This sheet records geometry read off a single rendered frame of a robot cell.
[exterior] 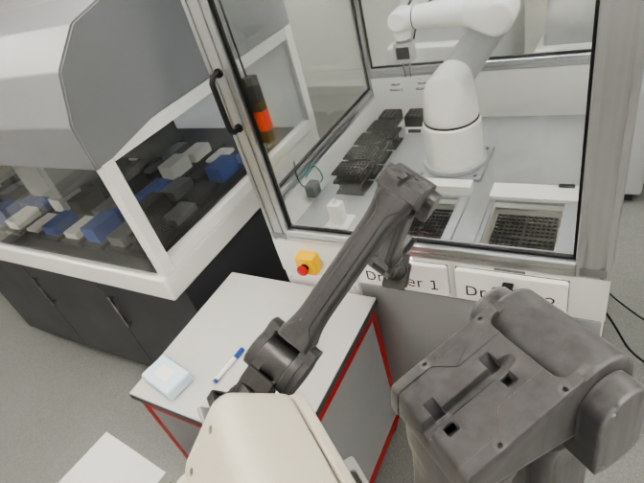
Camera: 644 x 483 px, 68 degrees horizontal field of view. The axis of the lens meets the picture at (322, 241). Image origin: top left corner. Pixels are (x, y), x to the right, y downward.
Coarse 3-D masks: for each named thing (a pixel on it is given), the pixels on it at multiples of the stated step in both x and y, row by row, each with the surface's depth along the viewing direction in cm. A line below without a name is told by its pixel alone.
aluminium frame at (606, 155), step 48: (192, 0) 120; (624, 0) 81; (624, 48) 86; (240, 96) 134; (624, 96) 90; (240, 144) 145; (624, 144) 96; (624, 192) 102; (288, 240) 164; (336, 240) 152; (576, 240) 116
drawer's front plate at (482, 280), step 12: (456, 276) 137; (468, 276) 135; (480, 276) 133; (492, 276) 131; (504, 276) 129; (516, 276) 128; (528, 276) 127; (456, 288) 140; (468, 288) 138; (480, 288) 136; (516, 288) 130; (540, 288) 126; (552, 288) 124; (564, 288) 122; (564, 300) 125
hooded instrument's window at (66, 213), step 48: (144, 144) 159; (192, 144) 178; (0, 192) 187; (48, 192) 169; (96, 192) 154; (144, 192) 161; (192, 192) 180; (0, 240) 221; (48, 240) 196; (96, 240) 176
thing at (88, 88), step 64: (0, 0) 269; (64, 0) 149; (128, 0) 146; (0, 64) 146; (64, 64) 131; (128, 64) 148; (192, 64) 170; (0, 128) 153; (64, 128) 137; (128, 128) 151; (128, 192) 154; (0, 256) 232; (192, 256) 181; (256, 256) 218; (64, 320) 273; (128, 320) 228
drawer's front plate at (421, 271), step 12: (420, 264) 141; (432, 264) 140; (360, 276) 156; (372, 276) 153; (420, 276) 143; (432, 276) 141; (444, 276) 139; (408, 288) 149; (420, 288) 147; (444, 288) 142
